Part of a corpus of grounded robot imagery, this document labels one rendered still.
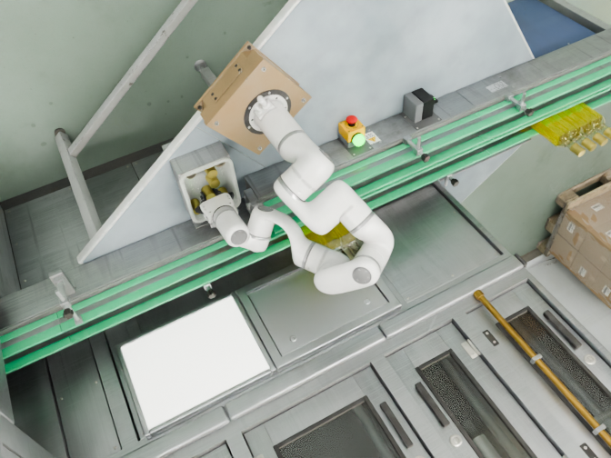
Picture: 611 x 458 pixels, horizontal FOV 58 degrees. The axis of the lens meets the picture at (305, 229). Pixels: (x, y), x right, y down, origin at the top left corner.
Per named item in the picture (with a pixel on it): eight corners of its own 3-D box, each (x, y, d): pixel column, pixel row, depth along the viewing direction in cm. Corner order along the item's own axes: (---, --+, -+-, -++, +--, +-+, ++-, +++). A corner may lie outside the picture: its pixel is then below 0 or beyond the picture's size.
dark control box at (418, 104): (401, 111, 206) (415, 124, 201) (403, 94, 200) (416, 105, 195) (419, 104, 208) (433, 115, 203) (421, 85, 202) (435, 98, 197)
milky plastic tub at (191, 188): (185, 209, 186) (195, 225, 181) (168, 160, 169) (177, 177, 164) (232, 190, 191) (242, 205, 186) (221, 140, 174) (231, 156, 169)
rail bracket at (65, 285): (60, 284, 178) (75, 338, 165) (37, 253, 165) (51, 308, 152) (75, 278, 179) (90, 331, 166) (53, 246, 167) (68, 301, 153)
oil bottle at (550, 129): (522, 121, 225) (574, 161, 209) (525, 110, 221) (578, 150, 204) (533, 116, 227) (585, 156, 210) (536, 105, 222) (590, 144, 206)
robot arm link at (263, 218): (311, 263, 167) (249, 236, 171) (324, 225, 162) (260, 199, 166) (302, 273, 159) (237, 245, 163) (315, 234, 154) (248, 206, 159)
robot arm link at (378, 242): (365, 222, 143) (402, 262, 144) (377, 202, 154) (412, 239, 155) (329, 250, 150) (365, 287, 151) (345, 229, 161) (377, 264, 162)
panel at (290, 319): (117, 350, 183) (147, 440, 163) (114, 345, 181) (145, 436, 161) (350, 242, 206) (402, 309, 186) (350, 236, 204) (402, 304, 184)
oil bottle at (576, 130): (533, 116, 227) (585, 155, 210) (536, 105, 222) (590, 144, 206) (543, 112, 228) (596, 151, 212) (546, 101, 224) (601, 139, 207)
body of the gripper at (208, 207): (214, 234, 169) (204, 217, 178) (244, 221, 171) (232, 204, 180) (205, 215, 164) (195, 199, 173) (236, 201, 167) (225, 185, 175)
